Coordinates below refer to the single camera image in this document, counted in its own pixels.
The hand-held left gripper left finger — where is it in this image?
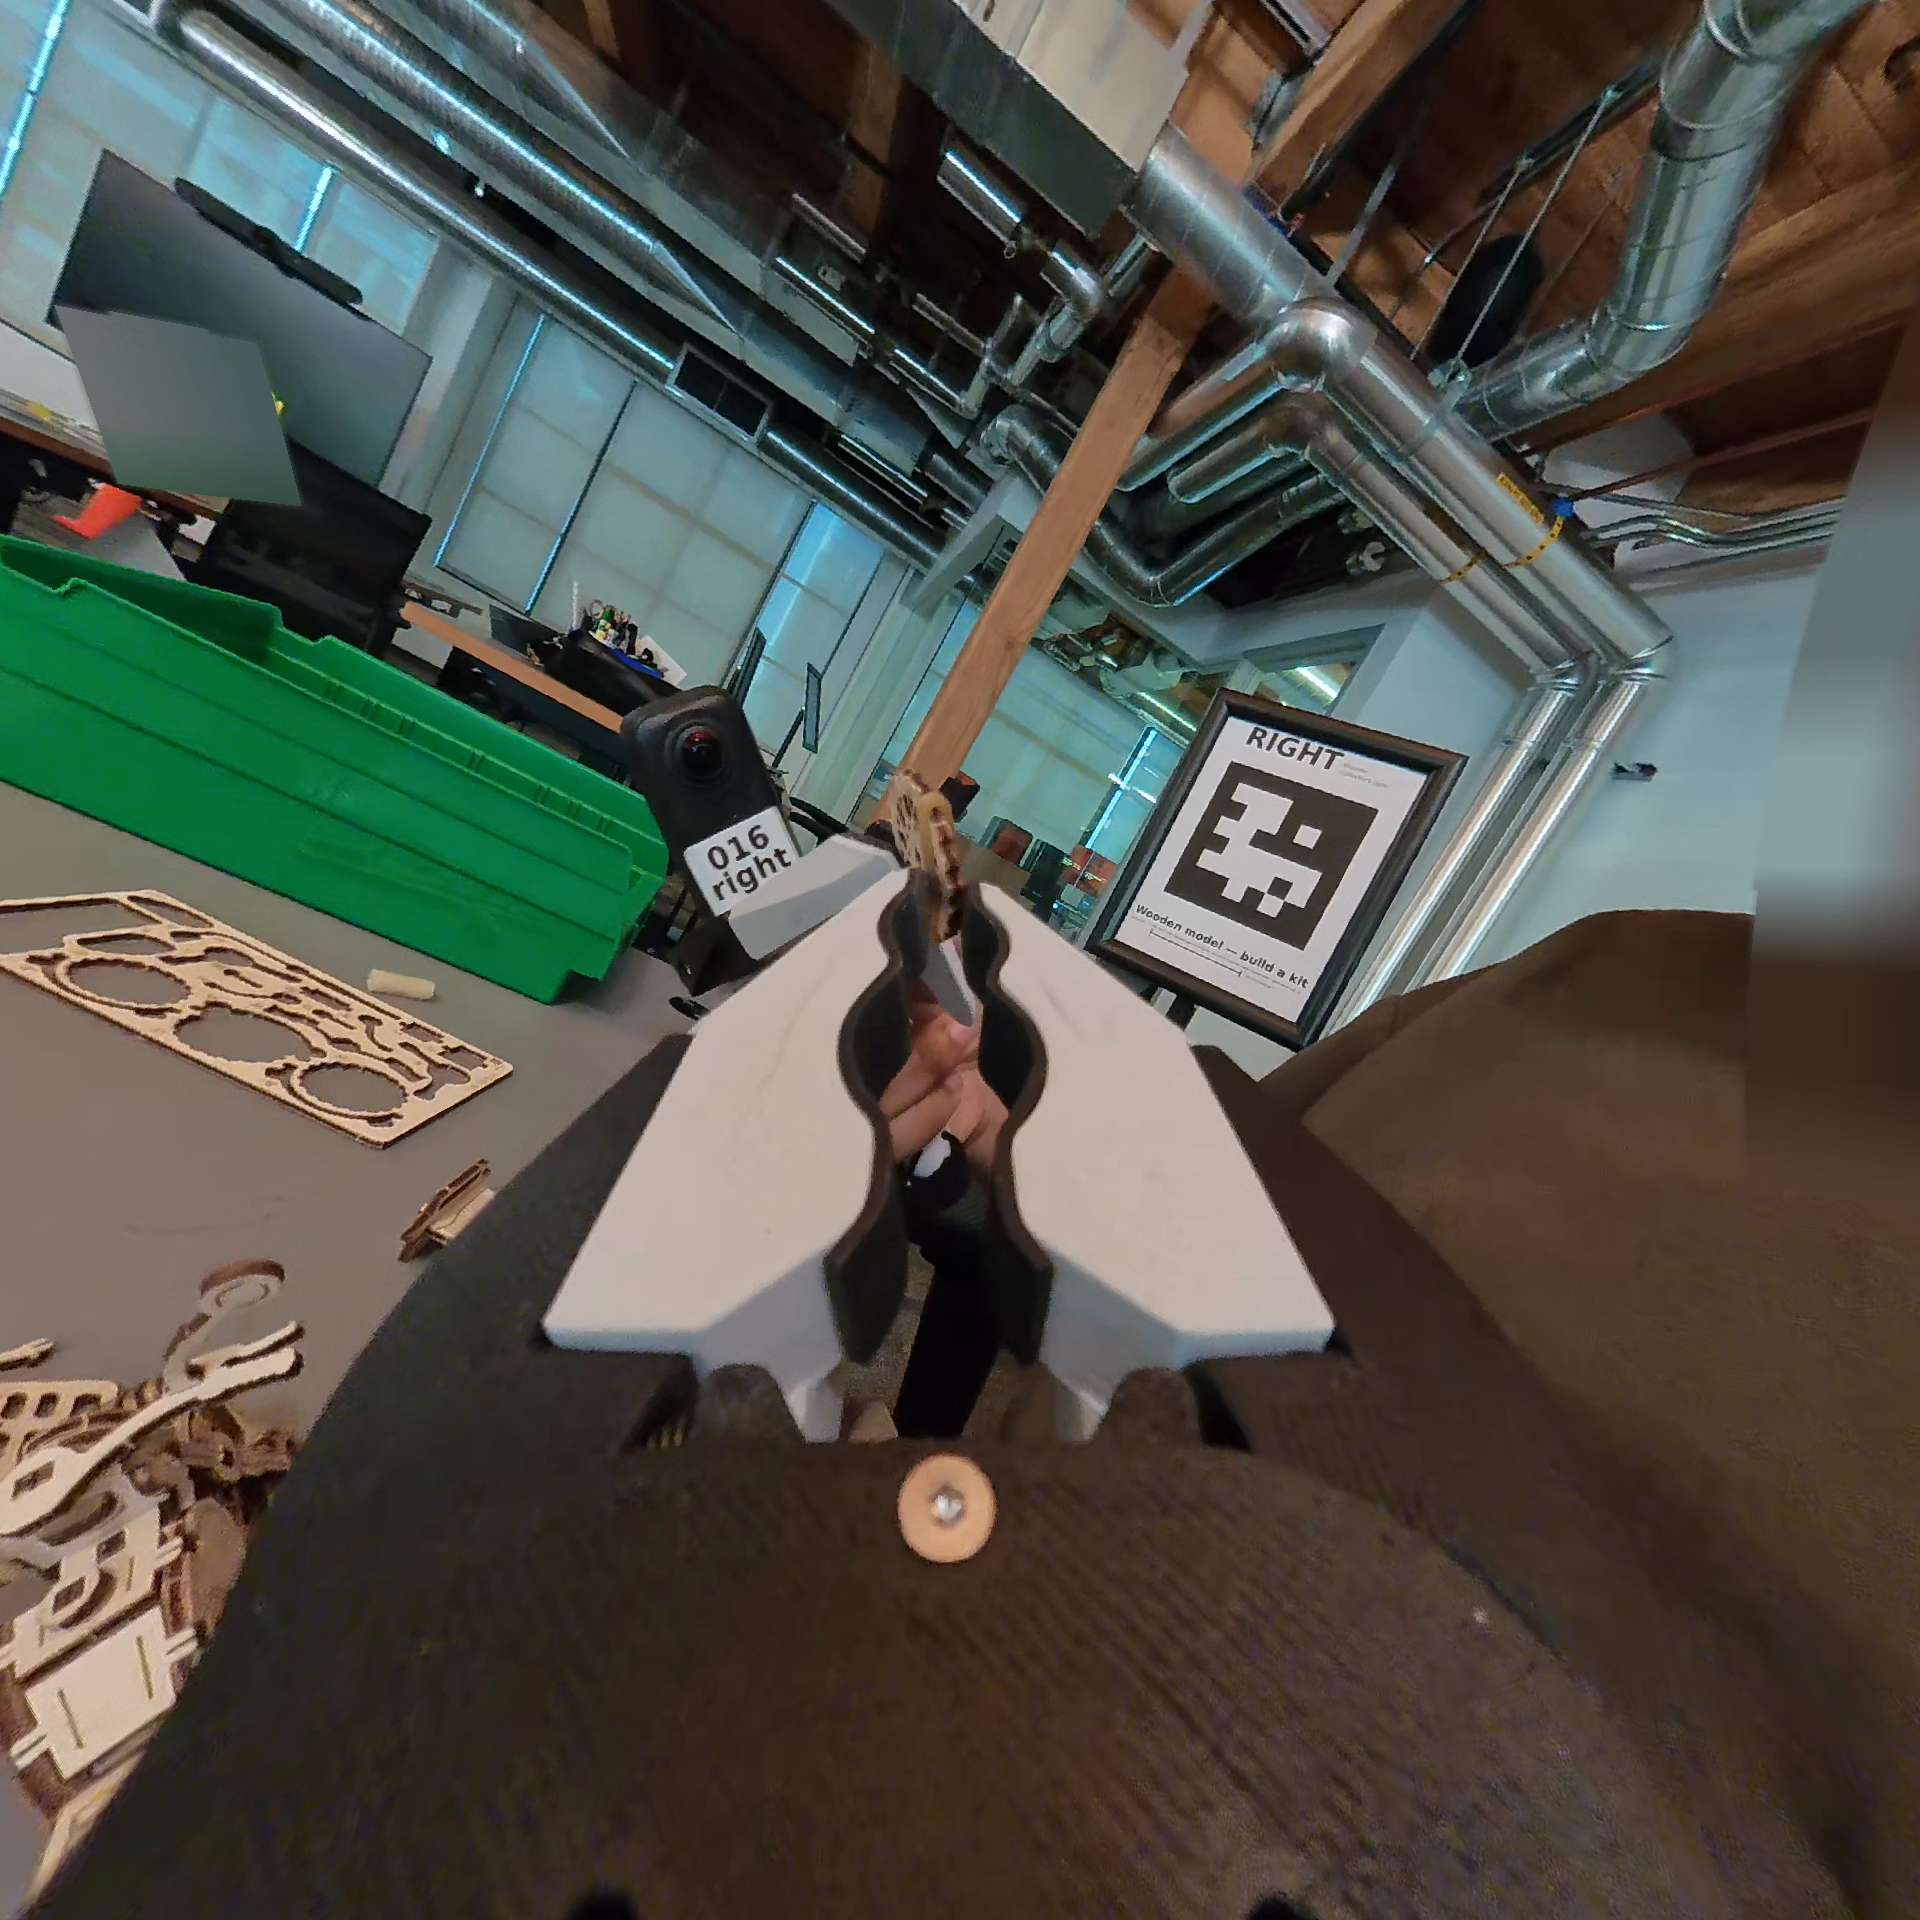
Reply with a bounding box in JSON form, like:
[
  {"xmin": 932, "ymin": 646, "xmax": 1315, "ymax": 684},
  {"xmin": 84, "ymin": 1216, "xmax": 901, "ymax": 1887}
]
[{"xmin": 537, "ymin": 875, "xmax": 925, "ymax": 1448}]

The cluster of silver duct pipes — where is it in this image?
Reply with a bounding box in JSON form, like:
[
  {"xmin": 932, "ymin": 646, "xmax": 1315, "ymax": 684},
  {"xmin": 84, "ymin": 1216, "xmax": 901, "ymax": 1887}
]
[{"xmin": 151, "ymin": 0, "xmax": 1920, "ymax": 963}]

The small wooden gear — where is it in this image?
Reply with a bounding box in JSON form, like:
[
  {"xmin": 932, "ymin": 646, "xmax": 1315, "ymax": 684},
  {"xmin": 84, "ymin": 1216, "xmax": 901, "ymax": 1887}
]
[{"xmin": 894, "ymin": 770, "xmax": 963, "ymax": 947}]

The black wall monitor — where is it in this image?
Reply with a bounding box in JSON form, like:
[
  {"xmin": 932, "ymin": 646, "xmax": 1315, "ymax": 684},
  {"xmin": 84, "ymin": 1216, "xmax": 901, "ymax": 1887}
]
[{"xmin": 51, "ymin": 149, "xmax": 436, "ymax": 489}]

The empty wooden parts sheet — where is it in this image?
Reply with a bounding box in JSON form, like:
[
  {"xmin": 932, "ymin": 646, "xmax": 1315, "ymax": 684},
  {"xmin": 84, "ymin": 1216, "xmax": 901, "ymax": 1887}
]
[{"xmin": 0, "ymin": 889, "xmax": 517, "ymax": 1150}]

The short wooden workbench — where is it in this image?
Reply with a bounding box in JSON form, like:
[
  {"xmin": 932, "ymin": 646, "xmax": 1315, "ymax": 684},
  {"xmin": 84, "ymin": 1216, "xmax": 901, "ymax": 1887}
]
[{"xmin": 403, "ymin": 600, "xmax": 634, "ymax": 737}]

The rectangular metal air duct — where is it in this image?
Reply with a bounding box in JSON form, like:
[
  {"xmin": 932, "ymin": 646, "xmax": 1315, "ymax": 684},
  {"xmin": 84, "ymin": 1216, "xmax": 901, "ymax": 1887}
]
[{"xmin": 816, "ymin": 0, "xmax": 1322, "ymax": 229}]

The black framed tag sign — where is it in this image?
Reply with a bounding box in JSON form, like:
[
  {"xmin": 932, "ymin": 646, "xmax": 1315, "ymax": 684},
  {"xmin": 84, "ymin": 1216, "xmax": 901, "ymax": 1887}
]
[{"xmin": 1087, "ymin": 689, "xmax": 1468, "ymax": 1050}]

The black organizer bag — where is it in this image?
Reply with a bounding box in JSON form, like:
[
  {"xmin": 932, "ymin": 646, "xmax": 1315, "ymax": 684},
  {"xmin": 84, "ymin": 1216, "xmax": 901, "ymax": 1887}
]
[{"xmin": 532, "ymin": 600, "xmax": 677, "ymax": 679}]

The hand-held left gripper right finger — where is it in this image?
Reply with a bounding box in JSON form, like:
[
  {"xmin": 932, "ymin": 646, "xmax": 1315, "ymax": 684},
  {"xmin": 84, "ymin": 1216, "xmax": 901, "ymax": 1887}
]
[{"xmin": 955, "ymin": 882, "xmax": 1334, "ymax": 1448}]

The green plastic bin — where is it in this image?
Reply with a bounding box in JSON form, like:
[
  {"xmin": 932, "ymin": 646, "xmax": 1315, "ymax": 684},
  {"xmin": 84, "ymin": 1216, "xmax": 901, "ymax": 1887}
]
[{"xmin": 0, "ymin": 537, "xmax": 669, "ymax": 1004}]

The wooden support post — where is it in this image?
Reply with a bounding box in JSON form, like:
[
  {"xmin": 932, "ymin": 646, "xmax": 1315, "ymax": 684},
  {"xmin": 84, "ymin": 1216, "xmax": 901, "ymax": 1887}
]
[{"xmin": 901, "ymin": 270, "xmax": 1219, "ymax": 819}]

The person's right hand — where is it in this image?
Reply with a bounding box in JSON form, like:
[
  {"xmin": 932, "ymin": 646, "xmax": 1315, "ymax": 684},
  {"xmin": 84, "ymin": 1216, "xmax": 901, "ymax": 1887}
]
[{"xmin": 880, "ymin": 1009, "xmax": 998, "ymax": 1189}]

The grey desk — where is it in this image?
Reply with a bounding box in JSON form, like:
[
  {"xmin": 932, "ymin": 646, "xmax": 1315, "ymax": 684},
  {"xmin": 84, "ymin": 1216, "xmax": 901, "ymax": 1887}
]
[{"xmin": 0, "ymin": 782, "xmax": 781, "ymax": 1920}]

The ribbed wooden part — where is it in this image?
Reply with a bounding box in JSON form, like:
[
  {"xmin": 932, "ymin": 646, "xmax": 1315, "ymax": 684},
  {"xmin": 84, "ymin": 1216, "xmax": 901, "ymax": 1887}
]
[{"xmin": 399, "ymin": 1164, "xmax": 492, "ymax": 1259}]

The wooden motorcycle model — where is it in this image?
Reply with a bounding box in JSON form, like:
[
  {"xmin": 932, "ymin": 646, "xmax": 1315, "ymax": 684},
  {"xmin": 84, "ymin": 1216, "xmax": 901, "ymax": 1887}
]
[{"xmin": 0, "ymin": 1411, "xmax": 300, "ymax": 1825}]

